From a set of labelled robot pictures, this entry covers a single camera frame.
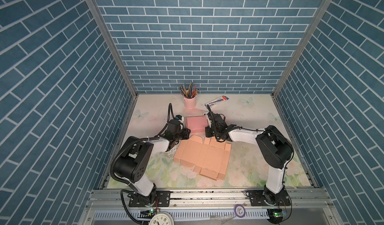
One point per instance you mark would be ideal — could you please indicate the blue white pen box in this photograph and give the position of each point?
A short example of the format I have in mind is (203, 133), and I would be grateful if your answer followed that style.
(216, 101)

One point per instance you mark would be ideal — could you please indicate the coloured pencils bundle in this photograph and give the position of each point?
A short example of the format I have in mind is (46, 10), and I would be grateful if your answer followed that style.
(189, 91)

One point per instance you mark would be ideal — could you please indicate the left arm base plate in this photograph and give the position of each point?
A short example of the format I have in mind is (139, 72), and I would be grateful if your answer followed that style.
(155, 199)

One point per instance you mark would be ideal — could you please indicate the purple tape roll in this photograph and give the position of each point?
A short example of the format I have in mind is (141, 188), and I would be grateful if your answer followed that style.
(240, 211)

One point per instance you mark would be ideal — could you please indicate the metal base rail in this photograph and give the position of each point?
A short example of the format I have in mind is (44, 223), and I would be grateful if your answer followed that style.
(310, 206)

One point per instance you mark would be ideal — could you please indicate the white round clock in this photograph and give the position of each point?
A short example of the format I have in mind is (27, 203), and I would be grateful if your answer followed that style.
(162, 218)

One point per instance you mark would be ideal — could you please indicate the pink paper box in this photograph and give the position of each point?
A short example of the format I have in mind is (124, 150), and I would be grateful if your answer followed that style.
(197, 124)

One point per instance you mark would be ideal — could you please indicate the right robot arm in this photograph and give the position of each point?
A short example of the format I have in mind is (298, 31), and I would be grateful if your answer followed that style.
(277, 151)

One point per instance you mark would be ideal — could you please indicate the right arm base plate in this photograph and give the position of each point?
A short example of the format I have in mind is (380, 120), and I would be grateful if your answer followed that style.
(259, 198)

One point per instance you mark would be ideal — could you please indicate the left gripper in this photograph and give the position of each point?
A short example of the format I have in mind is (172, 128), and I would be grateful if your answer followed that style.
(186, 135)

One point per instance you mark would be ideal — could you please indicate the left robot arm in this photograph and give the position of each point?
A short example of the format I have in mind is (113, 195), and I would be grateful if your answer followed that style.
(130, 163)

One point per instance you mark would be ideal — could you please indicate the pink pencil bucket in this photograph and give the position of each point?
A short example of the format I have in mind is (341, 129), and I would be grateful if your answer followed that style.
(190, 102)

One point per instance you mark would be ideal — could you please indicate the peach paper box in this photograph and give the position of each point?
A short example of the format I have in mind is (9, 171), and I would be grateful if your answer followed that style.
(206, 157)

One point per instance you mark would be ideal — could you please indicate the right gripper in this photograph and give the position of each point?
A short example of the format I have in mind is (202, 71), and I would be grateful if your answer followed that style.
(207, 134)

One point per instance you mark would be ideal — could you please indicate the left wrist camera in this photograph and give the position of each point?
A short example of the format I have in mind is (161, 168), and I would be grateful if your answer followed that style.
(180, 118)

